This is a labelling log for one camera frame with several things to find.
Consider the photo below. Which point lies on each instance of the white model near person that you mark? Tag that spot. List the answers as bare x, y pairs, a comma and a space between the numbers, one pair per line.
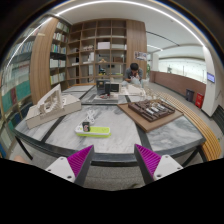
132, 90

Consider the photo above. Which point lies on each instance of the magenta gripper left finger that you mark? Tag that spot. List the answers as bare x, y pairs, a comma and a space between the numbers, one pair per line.
75, 167

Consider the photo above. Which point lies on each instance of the brown wooden site model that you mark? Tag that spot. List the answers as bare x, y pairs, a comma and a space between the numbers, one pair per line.
150, 114

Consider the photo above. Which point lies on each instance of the black charger plug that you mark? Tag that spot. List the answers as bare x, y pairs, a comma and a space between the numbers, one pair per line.
86, 126

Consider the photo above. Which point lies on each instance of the wooden slatted bench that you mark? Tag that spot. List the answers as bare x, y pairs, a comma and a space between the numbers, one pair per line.
211, 147

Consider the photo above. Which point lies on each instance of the seated person in grey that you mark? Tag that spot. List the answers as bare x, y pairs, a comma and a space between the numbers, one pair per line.
133, 75

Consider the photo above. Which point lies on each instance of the red trash bin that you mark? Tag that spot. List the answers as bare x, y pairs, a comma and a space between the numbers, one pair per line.
199, 100

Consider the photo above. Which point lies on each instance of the wall mounted blue screen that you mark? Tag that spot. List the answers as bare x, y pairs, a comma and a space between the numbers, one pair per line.
210, 77

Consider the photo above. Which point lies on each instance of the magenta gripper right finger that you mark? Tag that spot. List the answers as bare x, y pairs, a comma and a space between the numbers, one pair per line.
153, 166

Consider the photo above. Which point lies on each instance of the dark trash bin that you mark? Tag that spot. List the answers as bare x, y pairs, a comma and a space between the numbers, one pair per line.
189, 95

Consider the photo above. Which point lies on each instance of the black box model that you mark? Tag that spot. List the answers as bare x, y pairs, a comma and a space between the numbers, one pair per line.
105, 86

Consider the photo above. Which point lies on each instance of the wooden bookshelf wall unit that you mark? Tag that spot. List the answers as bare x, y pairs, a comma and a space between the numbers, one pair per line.
104, 49

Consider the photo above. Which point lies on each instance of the white green power strip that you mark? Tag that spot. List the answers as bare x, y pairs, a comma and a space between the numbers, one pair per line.
95, 131

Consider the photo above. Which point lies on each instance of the left bookshelf with books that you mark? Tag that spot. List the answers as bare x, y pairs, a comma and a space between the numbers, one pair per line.
35, 64

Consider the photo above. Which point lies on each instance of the white architectural building model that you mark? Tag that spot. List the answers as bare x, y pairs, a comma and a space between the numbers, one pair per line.
51, 106

